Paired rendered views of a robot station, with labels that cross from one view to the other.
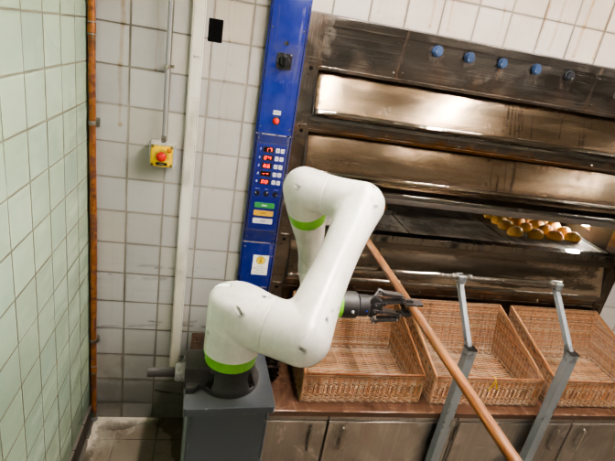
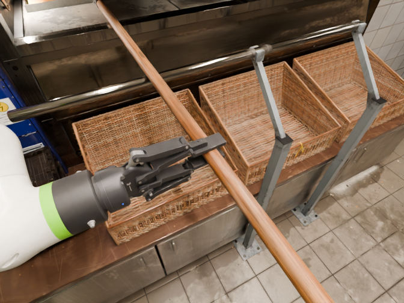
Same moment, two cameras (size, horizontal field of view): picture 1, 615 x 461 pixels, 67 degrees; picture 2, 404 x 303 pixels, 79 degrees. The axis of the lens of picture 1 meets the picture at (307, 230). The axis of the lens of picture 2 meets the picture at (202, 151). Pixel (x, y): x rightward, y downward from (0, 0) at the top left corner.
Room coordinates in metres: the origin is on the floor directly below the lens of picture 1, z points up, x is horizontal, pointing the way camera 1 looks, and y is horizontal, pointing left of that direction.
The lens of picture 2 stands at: (1.15, -0.32, 1.54)
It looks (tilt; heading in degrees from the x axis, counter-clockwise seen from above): 48 degrees down; 345
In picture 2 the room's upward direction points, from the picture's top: straight up
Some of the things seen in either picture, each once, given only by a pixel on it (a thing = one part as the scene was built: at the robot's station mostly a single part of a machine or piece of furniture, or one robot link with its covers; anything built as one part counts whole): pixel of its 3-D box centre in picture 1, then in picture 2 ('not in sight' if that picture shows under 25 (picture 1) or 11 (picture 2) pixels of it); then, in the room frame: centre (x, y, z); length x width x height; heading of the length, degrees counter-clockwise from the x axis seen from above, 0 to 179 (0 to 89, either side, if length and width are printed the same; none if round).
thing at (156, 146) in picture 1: (162, 154); not in sight; (1.90, 0.65, 1.46); 0.10 x 0.07 x 0.10; 102
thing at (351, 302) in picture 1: (348, 304); (83, 198); (1.41, -0.18, 1.19); 0.12 x 0.06 x 0.09; 13
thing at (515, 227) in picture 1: (519, 217); not in sight; (2.82, -1.28, 1.21); 0.61 x 0.48 x 0.06; 12
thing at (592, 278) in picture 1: (457, 270); (241, 39); (2.26, -0.81, 1.02); 1.79 x 0.11 x 0.19; 102
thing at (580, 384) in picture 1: (573, 354); (349, 86); (2.14, -1.48, 0.72); 0.56 x 0.49 x 0.28; 103
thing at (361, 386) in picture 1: (352, 343); (157, 157); (1.88, -0.30, 0.72); 0.56 x 0.49 x 0.28; 103
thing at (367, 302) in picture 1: (369, 305); (127, 182); (1.42, -0.25, 1.19); 0.09 x 0.07 x 0.08; 103
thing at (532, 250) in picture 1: (462, 243); (241, 5); (2.29, -0.80, 1.16); 1.80 x 0.06 x 0.04; 102
